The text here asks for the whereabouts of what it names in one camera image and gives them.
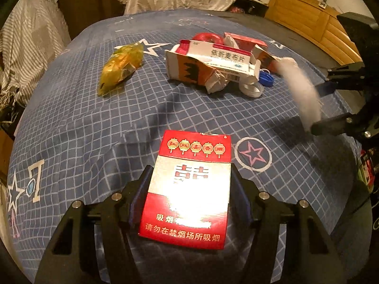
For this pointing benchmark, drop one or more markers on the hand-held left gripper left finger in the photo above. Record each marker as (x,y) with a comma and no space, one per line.
(139,202)

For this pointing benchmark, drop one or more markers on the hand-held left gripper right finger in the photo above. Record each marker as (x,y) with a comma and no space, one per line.
(244,202)

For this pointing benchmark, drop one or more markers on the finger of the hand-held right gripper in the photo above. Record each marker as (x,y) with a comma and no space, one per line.
(325,125)
(325,88)

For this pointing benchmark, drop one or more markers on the white fluffy cloth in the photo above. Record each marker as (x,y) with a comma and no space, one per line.
(302,88)

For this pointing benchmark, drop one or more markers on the red cigarette pack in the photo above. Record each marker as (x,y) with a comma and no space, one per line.
(186,183)

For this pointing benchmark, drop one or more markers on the blue bottle cap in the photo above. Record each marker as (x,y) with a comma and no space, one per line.
(267,78)

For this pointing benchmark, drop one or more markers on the wooden headboard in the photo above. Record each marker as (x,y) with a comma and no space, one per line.
(314,20)

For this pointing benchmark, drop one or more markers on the dark grey blanket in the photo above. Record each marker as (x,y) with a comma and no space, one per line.
(284,32)

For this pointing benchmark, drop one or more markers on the white tape roll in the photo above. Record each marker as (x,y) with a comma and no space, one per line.
(251,90)

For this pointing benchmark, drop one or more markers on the blue checked star bedsheet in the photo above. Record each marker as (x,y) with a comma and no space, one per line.
(88,142)

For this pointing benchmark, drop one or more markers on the red cardboard box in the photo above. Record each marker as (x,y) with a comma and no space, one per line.
(247,42)

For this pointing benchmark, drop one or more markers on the white medicine box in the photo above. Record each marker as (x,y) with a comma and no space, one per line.
(225,57)

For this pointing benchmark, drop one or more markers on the red round lid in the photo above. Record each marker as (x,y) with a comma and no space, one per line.
(207,38)

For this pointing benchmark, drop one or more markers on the torn orange black carton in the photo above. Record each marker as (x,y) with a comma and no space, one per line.
(189,71)

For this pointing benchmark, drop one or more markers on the yellow snack bag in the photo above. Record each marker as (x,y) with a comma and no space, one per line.
(120,66)

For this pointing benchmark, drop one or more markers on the grey striped cloth cover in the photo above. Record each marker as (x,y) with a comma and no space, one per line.
(32,35)

